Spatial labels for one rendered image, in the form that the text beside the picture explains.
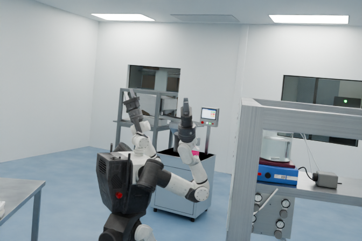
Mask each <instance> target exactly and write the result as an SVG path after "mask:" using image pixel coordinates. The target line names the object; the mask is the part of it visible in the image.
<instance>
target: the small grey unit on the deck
mask: <svg viewBox="0 0 362 241"><path fill-rule="evenodd" d="M312 180H313V181H315V183H316V184H317V185H318V186H319V187H327V188H335V189H336V188H337V184H338V176H337V175H336V174H335V173H331V172H323V171H316V173H313V177H312Z"/></svg>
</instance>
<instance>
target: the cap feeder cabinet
mask: <svg viewBox="0 0 362 241"><path fill-rule="evenodd" d="M156 154H157V155H158V156H160V159H161V162H162V163H163V164H164V168H163V169H166V170H167V171H169V172H171V173H173V174H175V175H178V176H180V177H181V178H183V179H185V180H187V181H191V180H193V176H192V172H191V170H190V167H189V165H186V164H184V163H183V162H182V160H181V158H180V156H179V153H177V152H174V151H173V147H172V148H169V149H166V150H162V151H159V152H156ZM215 156H216V154H210V153H208V155H205V153H204V152H199V159H200V162H201V164H202V166H203V168H204V170H205V172H206V174H207V178H208V182H209V185H210V189H209V193H210V194H209V197H208V199H207V200H205V201H200V202H197V203H194V202H191V201H189V200H187V199H185V198H183V197H181V196H178V195H176V194H174V193H172V192H170V191H168V190H166V189H164V188H162V187H160V186H158V185H156V190H155V192H154V193H152V196H151V207H153V208H154V212H157V209H160V210H165V211H168V212H172V213H175V214H180V215H183V216H187V217H191V222H194V219H195V218H197V217H198V216H199V215H200V214H201V213H203V212H204V211H207V209H208V208H209V207H210V206H211V198H212V188H213V177H214V167H215ZM163 169H162V170H163Z"/></svg>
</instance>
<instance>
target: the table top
mask: <svg viewBox="0 0 362 241"><path fill-rule="evenodd" d="M45 183H46V181H42V180H27V179H13V178H0V201H5V205H4V209H5V212H4V215H3V216H2V217H1V218H0V226H1V225H2V224H4V223H5V222H6V221H7V220H8V219H9V218H10V217H11V216H12V215H13V214H14V213H15V212H16V211H18V210H19V209H20V208H21V207H22V206H23V205H24V204H25V203H26V202H27V201H28V200H29V199H31V198H32V197H33V196H34V195H35V194H36V193H37V192H39V191H40V190H41V189H42V188H43V187H44V186H45Z"/></svg>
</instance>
